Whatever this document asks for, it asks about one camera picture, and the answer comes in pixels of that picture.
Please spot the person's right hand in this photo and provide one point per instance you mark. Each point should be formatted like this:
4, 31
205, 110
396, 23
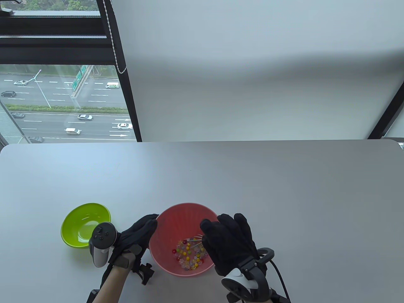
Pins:
228, 243

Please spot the person's left hand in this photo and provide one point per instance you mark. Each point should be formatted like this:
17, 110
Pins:
135, 235

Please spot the pile of colourful plastic decorations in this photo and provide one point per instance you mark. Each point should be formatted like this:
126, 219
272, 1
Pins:
189, 255

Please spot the pink salad bowl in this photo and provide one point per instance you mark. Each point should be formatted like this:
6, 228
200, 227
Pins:
176, 221

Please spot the green plastic bowl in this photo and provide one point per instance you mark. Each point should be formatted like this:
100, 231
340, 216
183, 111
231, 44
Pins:
82, 217

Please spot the person's left forearm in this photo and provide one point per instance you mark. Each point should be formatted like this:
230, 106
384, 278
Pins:
110, 284

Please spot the left black and white controller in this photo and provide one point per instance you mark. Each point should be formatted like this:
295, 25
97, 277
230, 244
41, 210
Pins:
102, 235

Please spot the black and white controller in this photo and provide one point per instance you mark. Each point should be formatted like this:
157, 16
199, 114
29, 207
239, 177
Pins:
240, 284
102, 235

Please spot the black left wrist clamp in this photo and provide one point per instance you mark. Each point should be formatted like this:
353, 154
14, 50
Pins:
145, 273

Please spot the right black and white controller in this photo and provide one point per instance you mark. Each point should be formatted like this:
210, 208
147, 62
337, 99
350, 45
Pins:
240, 284

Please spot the white roller blind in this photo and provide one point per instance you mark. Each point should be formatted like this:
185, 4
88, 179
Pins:
252, 79

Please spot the green highway sign gantry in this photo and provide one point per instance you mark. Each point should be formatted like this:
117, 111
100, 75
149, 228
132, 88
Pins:
76, 79

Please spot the black slanted window post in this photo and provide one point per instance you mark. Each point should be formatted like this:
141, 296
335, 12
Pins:
388, 116

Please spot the black window frame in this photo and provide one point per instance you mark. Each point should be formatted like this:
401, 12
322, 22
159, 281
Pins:
56, 47

